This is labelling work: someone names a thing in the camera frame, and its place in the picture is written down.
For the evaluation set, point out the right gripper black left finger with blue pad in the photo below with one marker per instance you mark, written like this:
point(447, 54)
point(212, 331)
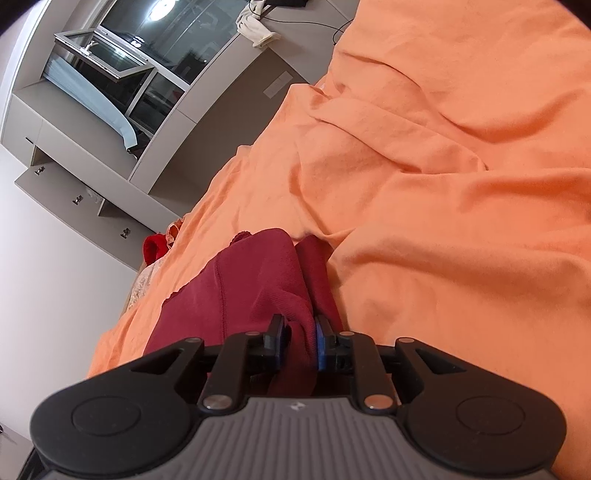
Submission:
point(137, 417)

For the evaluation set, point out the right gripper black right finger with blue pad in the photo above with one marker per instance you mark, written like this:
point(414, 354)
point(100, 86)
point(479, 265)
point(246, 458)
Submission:
point(456, 414)

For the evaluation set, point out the dark red knit sweater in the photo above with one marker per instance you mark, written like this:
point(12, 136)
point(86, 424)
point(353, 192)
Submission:
point(243, 286)

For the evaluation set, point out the pink patterned pillow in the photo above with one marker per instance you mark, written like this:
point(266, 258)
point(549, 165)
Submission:
point(145, 274)

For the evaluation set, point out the bright red small garment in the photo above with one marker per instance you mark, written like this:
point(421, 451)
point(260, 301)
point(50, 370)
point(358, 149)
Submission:
point(155, 247)

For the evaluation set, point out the orange bed blanket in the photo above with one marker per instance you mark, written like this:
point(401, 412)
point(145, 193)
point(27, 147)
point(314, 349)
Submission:
point(445, 157)

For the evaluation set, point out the grey built-in shelf unit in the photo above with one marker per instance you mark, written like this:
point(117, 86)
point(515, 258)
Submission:
point(76, 166)

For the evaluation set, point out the light blue curtain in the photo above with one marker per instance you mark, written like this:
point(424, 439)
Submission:
point(62, 75)

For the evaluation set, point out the white cloth on ledge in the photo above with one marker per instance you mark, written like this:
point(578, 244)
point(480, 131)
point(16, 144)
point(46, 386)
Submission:
point(249, 24)

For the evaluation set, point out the black cloth on ledge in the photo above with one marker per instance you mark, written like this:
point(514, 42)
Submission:
point(288, 3)

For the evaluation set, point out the wall socket plate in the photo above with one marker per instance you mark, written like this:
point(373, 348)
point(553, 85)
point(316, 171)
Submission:
point(274, 88)

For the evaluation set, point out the window with metal frame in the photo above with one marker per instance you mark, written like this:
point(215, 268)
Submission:
point(155, 58)

